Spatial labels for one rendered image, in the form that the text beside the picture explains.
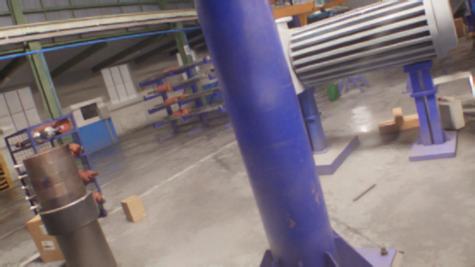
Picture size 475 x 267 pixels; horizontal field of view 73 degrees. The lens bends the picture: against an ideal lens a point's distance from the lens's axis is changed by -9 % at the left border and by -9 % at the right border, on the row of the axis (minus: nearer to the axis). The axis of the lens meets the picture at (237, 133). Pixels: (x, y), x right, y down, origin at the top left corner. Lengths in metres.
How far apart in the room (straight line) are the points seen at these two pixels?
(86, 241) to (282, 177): 1.81
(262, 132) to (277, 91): 0.18
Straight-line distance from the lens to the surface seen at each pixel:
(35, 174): 2.82
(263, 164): 1.52
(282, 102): 1.48
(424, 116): 3.50
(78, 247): 2.91
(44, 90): 8.70
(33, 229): 3.85
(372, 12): 3.30
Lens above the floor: 1.20
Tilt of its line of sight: 10 degrees down
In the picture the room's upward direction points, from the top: 17 degrees counter-clockwise
